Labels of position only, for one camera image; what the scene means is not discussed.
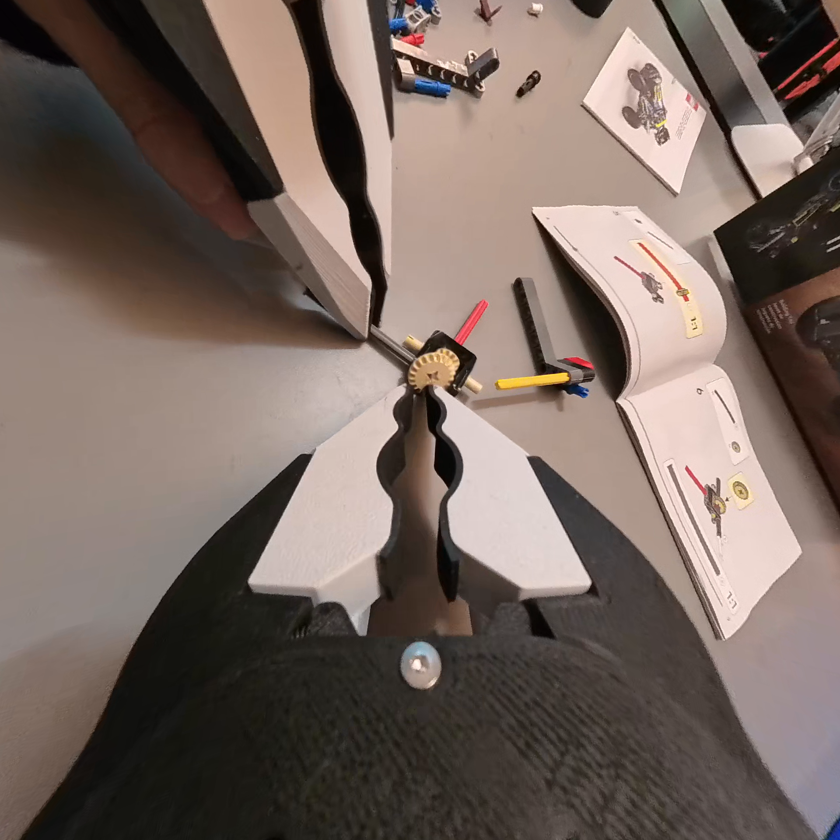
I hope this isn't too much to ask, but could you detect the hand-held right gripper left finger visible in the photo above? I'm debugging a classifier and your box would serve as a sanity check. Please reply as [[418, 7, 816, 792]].
[[248, 386, 416, 635]]

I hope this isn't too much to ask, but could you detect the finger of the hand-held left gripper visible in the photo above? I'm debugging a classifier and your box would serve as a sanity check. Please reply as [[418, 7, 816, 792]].
[[203, 0, 382, 342], [310, 0, 395, 309]]

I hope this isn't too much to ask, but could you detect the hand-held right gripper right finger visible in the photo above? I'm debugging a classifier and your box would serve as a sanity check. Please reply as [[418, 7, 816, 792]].
[[425, 386, 593, 616]]

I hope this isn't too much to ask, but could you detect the tan lego bevel gear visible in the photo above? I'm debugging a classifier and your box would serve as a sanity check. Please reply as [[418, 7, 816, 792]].
[[407, 348, 460, 393]]

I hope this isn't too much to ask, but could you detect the black lego frame axle assembly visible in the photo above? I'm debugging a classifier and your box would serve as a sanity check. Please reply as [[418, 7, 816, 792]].
[[371, 300, 490, 395]]

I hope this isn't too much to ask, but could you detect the grey lego connector blue pin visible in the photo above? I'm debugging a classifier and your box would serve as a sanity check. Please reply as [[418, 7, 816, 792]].
[[400, 71, 452, 99]]

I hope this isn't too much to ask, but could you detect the grey lego beam assembly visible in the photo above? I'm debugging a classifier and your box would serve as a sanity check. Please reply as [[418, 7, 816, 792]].
[[392, 47, 501, 99]]

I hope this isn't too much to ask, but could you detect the pile of mixed lego pieces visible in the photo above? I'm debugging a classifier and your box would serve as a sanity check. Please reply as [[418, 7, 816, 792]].
[[387, 0, 442, 60]]

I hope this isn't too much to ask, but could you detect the open lego instruction booklet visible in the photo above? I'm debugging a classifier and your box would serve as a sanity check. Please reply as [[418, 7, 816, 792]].
[[533, 205, 803, 641]]

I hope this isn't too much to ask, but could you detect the black lego beam yellow axle assembly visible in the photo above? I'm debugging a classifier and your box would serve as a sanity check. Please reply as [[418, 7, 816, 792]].
[[495, 277, 596, 399]]

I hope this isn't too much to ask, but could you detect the closed lego instruction booklet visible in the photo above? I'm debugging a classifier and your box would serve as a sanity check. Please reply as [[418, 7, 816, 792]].
[[581, 28, 707, 196]]

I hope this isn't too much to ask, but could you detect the dark lego set box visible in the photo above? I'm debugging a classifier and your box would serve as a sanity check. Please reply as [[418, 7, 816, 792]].
[[713, 147, 840, 513]]

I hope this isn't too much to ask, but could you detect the person's left hand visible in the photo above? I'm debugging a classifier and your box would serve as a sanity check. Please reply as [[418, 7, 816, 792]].
[[13, 0, 263, 240]]

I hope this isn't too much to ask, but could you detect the black and red equipment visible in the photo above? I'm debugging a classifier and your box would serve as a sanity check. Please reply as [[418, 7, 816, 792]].
[[755, 0, 840, 120]]

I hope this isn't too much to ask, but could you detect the clear plastic bag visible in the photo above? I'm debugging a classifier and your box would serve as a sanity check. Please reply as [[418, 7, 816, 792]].
[[793, 98, 840, 175]]

